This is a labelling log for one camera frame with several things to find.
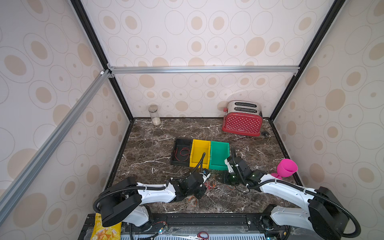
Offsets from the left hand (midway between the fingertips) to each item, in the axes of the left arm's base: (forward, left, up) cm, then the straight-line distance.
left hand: (209, 188), depth 82 cm
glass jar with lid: (+51, +38, +11) cm, 65 cm away
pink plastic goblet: (+6, -38, +13) cm, 41 cm away
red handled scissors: (-22, +6, -3) cm, 23 cm away
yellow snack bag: (-21, +51, +1) cm, 55 cm away
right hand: (+6, -7, +2) cm, 9 cm away
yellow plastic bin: (+29, +6, -3) cm, 30 cm away
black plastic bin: (+25, +17, -3) cm, 31 cm away
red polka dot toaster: (+42, -24, +13) cm, 50 cm away
